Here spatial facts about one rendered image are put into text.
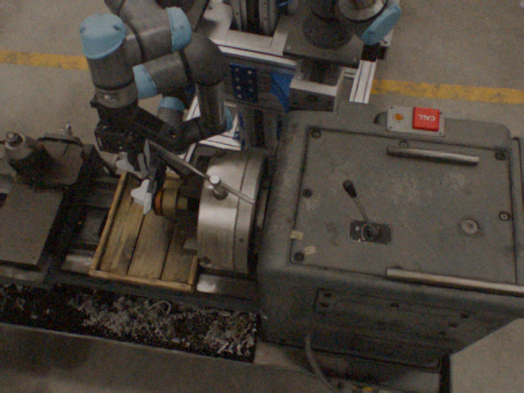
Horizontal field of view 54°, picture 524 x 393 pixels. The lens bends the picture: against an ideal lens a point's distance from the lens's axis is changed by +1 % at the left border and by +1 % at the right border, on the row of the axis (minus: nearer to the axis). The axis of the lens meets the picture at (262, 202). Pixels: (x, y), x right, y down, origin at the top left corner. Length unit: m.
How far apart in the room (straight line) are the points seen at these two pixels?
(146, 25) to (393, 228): 0.64
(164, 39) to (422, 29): 2.52
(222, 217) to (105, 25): 0.49
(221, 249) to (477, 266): 0.56
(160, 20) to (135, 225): 0.77
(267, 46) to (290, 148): 0.53
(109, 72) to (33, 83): 2.35
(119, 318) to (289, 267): 0.88
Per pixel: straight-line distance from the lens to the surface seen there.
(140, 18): 0.97
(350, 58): 1.51
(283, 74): 1.64
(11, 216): 1.62
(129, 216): 1.59
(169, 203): 1.32
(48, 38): 3.47
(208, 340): 1.74
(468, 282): 1.11
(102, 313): 1.88
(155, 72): 1.19
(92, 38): 0.91
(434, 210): 1.18
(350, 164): 1.19
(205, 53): 1.21
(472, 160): 1.24
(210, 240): 1.20
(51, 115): 3.09
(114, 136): 1.04
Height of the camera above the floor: 2.27
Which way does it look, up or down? 63 degrees down
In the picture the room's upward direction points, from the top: 3 degrees counter-clockwise
